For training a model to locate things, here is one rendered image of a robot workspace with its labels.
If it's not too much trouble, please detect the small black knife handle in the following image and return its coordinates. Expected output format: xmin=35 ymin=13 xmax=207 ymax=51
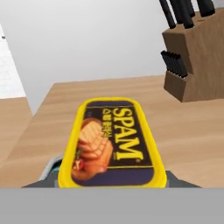
xmin=175 ymin=53 xmax=189 ymax=79
xmin=164 ymin=51 xmax=178 ymax=75
xmin=160 ymin=50 xmax=172 ymax=73
xmin=170 ymin=52 xmax=183 ymax=77

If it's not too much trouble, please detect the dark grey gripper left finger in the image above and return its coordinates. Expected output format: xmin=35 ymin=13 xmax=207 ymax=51
xmin=21 ymin=177 xmax=60 ymax=189

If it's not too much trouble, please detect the wooden knife block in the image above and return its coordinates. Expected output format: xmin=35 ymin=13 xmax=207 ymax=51
xmin=161 ymin=8 xmax=224 ymax=103

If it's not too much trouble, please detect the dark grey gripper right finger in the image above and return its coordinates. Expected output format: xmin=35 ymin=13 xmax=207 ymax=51
xmin=165 ymin=170 xmax=203 ymax=189

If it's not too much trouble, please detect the white cabinet door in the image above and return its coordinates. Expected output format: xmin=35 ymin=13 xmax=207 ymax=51
xmin=0 ymin=24 xmax=27 ymax=99

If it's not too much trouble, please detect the yellow canned meat tin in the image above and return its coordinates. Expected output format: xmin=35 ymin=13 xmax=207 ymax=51
xmin=57 ymin=96 xmax=168 ymax=189

